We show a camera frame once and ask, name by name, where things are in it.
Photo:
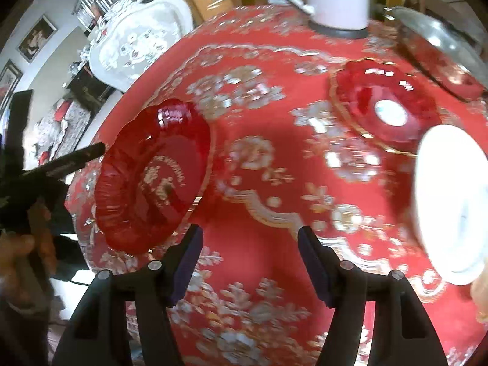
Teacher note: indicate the white ornate chair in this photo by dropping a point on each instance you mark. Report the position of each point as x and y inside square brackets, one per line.
[132, 36]

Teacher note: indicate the framed picture lower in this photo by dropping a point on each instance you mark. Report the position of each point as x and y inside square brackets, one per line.
[9, 78]

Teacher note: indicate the cardboard box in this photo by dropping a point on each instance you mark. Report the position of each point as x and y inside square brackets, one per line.
[210, 8]

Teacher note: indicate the person's left hand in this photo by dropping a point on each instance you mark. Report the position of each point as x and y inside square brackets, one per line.
[27, 263]

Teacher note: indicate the red floral tablecloth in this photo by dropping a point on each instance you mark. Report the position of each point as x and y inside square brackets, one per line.
[274, 93]

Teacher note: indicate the red glass scalloped plate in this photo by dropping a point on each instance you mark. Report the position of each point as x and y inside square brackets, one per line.
[153, 176]

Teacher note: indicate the framed picture upper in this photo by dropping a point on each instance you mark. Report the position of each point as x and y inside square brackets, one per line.
[34, 41]

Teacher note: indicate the red gold-rimmed glass bowl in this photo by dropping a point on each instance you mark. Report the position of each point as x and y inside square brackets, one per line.
[383, 104]

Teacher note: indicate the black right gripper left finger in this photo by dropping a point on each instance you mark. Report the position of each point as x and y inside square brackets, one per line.
[97, 331]

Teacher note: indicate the white ceramic plate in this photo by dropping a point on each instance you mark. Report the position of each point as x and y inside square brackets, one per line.
[450, 203]

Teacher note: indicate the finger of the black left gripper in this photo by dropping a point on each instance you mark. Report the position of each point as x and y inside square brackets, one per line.
[67, 164]

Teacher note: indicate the patterned sofa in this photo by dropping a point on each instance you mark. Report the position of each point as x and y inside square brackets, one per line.
[56, 134]

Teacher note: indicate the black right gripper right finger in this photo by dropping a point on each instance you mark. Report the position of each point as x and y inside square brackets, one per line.
[402, 334]

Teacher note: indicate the dark wooden cabinet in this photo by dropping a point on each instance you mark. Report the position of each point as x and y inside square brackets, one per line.
[88, 90]

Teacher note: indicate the framed picture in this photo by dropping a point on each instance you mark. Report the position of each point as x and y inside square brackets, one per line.
[34, 41]
[9, 78]

